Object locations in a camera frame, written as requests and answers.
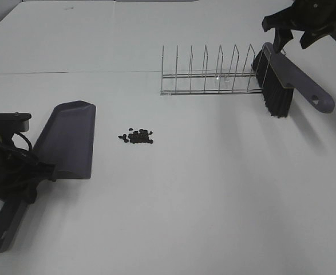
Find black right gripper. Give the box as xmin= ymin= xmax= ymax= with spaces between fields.
xmin=262 ymin=0 xmax=336 ymax=53

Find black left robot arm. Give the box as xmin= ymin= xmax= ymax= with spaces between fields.
xmin=0 ymin=112 xmax=55 ymax=204

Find pile of coffee beans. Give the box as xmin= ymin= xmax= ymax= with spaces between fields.
xmin=118 ymin=128 xmax=154 ymax=144

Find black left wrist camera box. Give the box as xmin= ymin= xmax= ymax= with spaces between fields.
xmin=0 ymin=112 xmax=31 ymax=134

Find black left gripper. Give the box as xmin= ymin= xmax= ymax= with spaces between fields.
xmin=0 ymin=141 xmax=57 ymax=204

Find purple hand brush black bristles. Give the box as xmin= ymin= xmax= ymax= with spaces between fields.
xmin=252 ymin=42 xmax=335 ymax=118

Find chrome wire dish rack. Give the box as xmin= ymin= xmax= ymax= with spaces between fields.
xmin=160 ymin=44 xmax=271 ymax=96

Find purple plastic dustpan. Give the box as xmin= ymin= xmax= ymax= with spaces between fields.
xmin=0 ymin=101 xmax=96 ymax=253

